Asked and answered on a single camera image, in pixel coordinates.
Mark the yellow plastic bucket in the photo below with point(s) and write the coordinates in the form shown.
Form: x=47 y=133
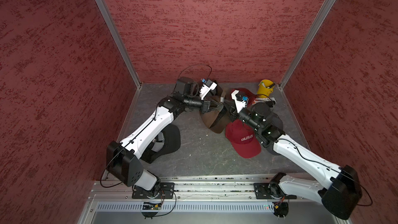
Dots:
x=266 y=88

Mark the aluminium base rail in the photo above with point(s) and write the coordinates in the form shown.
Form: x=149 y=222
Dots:
x=225 y=188

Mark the dark grey baseball cap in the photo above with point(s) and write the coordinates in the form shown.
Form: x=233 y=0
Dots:
x=272 y=130

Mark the red baseball cap back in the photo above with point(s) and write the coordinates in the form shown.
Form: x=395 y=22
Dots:
x=251 y=97

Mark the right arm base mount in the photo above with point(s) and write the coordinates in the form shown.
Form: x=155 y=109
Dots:
x=267 y=191

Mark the red baseball cap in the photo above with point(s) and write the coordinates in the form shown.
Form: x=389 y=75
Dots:
x=251 y=97
x=243 y=139

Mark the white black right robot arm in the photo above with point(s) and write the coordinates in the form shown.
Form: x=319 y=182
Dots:
x=336 y=188

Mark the black baseball cap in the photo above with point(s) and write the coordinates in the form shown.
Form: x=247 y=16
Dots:
x=166 y=142

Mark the aluminium corner post left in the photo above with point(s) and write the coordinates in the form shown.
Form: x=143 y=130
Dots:
x=103 y=8

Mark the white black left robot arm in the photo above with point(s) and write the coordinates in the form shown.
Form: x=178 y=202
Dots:
x=123 y=158

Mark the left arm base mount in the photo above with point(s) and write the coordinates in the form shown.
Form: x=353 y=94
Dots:
x=161 y=191

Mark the aluminium corner post right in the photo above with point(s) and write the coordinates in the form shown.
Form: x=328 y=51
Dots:
x=313 y=30

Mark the red baseball cap front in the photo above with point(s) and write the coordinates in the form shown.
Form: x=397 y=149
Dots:
x=243 y=139

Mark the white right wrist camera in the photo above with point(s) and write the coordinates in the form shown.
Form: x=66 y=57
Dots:
x=240 y=99

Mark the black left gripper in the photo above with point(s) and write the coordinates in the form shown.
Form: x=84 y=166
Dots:
x=205 y=108

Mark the aluminium corner post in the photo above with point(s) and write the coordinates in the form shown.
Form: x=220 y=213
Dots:
x=103 y=8
x=313 y=30

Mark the brown baseball cap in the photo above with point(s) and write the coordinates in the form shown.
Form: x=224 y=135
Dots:
x=216 y=120
x=216 y=90

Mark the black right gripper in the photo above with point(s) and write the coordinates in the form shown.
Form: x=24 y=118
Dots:
x=232 y=110

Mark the white toothpaste box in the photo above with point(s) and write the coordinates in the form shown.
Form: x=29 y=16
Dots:
x=265 y=99

